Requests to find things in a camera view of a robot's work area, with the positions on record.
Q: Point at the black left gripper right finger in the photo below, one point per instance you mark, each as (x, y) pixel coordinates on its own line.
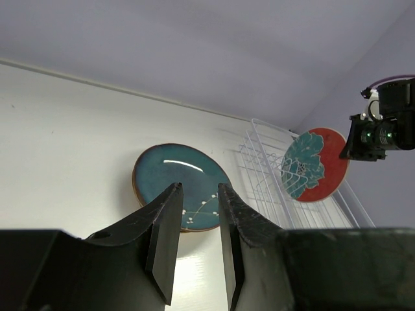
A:
(270, 268)

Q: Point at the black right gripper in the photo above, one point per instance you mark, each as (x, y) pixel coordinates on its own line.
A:
(369, 141)

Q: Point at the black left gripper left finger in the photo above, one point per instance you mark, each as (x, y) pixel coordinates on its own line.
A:
(126, 266)

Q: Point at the red and teal plate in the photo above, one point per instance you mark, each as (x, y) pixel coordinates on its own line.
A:
(311, 169)

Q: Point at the dark teal glazed plate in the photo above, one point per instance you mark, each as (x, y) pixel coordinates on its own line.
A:
(163, 164)

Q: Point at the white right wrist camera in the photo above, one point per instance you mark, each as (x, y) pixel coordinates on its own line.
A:
(371, 111)

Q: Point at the white wire dish rack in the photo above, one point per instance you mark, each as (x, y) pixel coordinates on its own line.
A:
(261, 154)

